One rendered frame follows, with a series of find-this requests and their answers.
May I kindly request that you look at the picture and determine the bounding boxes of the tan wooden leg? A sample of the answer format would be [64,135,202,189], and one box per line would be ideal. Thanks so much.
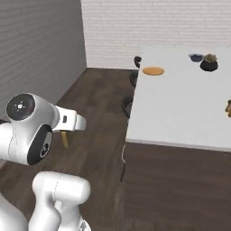
[60,130,69,149]

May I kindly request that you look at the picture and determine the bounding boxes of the brown lumpy object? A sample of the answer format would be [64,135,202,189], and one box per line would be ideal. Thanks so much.
[225,99,231,118]

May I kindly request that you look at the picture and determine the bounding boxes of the plant in black pot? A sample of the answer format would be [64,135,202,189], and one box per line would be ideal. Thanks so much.
[199,53,219,73]

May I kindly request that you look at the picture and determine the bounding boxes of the dark blue bowl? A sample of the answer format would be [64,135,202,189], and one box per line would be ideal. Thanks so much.
[189,53,206,63]

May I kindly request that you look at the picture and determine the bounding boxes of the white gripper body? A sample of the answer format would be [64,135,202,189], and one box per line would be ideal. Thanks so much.
[74,114,88,132]

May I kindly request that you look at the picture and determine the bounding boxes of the black bar stool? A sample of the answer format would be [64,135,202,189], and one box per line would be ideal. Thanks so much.
[121,95,134,120]
[128,69,140,88]
[134,55,143,69]

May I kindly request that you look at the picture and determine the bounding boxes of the orange plate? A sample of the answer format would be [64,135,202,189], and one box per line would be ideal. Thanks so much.
[142,66,165,77]

